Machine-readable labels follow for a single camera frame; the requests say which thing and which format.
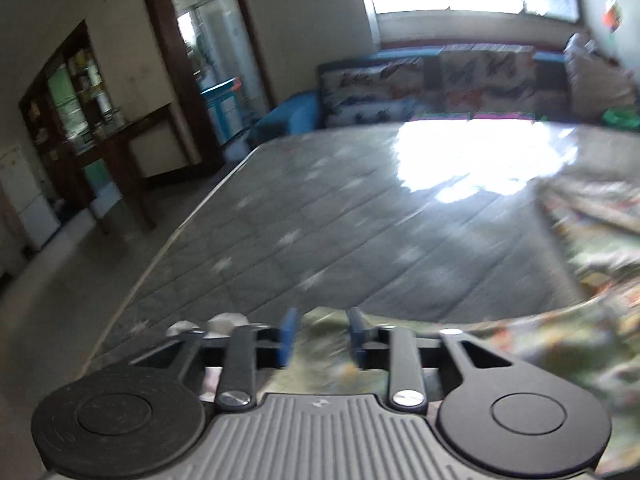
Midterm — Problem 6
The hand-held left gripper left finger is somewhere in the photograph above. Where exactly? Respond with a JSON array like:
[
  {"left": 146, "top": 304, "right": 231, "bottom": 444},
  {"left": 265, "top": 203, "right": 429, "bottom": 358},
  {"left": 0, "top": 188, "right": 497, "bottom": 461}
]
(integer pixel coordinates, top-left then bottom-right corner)
[{"left": 130, "top": 307, "right": 301, "bottom": 413}]

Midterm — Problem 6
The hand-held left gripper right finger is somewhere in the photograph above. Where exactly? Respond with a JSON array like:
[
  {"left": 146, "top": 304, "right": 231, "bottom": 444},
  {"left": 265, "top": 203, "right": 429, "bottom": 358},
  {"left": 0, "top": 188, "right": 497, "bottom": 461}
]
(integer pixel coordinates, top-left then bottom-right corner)
[{"left": 346, "top": 307, "right": 526, "bottom": 413}]

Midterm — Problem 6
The green floral towel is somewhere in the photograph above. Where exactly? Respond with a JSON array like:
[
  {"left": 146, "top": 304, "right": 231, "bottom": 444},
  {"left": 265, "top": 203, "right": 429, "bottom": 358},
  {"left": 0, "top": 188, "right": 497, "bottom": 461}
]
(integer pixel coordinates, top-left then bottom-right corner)
[{"left": 165, "top": 160, "right": 640, "bottom": 476}]

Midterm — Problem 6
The blue sofa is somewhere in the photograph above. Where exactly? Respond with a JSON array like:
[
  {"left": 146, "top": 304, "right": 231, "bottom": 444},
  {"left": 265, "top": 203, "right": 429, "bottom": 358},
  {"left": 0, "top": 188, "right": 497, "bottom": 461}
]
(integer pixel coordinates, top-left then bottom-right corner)
[{"left": 250, "top": 46, "right": 640, "bottom": 148}]

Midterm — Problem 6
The blue cabinet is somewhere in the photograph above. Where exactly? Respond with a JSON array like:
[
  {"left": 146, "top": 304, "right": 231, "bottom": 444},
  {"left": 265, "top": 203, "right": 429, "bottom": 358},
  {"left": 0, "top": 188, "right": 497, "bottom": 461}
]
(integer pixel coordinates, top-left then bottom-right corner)
[{"left": 200, "top": 77, "right": 251, "bottom": 143}]

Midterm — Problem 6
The butterfly print cushion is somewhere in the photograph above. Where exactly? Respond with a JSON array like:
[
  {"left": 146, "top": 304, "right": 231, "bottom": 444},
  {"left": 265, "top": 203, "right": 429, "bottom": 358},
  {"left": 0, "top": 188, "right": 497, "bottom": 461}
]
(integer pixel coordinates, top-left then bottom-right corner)
[
  {"left": 320, "top": 57, "right": 426, "bottom": 128},
  {"left": 440, "top": 45, "right": 538, "bottom": 116}
]

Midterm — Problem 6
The dark wooden sideboard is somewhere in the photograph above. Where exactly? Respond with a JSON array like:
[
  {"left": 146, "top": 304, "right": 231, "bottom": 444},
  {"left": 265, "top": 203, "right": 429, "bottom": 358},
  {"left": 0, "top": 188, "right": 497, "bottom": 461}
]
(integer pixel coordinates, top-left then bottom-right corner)
[{"left": 35, "top": 102, "right": 188, "bottom": 236}]

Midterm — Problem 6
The white refrigerator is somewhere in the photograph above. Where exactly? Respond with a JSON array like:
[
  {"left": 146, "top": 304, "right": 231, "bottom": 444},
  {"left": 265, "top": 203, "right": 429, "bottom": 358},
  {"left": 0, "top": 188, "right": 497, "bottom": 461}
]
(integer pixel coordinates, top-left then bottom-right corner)
[{"left": 0, "top": 144, "right": 58, "bottom": 273}]

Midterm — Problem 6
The dark wooden display cabinet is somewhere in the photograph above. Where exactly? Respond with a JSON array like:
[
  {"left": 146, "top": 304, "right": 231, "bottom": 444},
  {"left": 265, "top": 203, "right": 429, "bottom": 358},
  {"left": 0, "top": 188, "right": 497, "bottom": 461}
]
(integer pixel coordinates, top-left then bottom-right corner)
[{"left": 19, "top": 20, "right": 126, "bottom": 161}]

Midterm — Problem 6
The green bowl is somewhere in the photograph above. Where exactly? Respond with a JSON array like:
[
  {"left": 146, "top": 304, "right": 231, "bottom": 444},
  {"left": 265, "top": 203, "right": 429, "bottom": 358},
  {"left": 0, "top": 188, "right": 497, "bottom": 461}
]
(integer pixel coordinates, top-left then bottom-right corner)
[{"left": 602, "top": 107, "right": 640, "bottom": 129}]

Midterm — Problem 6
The grey pillow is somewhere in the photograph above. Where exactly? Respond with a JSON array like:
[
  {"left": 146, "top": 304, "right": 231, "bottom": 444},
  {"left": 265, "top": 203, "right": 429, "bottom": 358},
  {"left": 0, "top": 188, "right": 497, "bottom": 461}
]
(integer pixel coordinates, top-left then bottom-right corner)
[{"left": 565, "top": 32, "right": 638, "bottom": 121}]

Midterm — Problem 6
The colourful pinwheel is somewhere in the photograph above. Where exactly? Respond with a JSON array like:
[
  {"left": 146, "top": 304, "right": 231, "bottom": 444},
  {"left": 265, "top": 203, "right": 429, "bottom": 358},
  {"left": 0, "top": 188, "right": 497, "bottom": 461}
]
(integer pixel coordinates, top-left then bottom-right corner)
[{"left": 602, "top": 0, "right": 626, "bottom": 36}]

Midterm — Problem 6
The dark wooden door frame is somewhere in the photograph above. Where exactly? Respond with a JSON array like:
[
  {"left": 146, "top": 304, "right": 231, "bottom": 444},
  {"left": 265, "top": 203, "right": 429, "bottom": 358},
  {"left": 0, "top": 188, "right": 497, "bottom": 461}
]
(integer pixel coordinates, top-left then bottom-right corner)
[{"left": 137, "top": 0, "right": 281, "bottom": 166}]

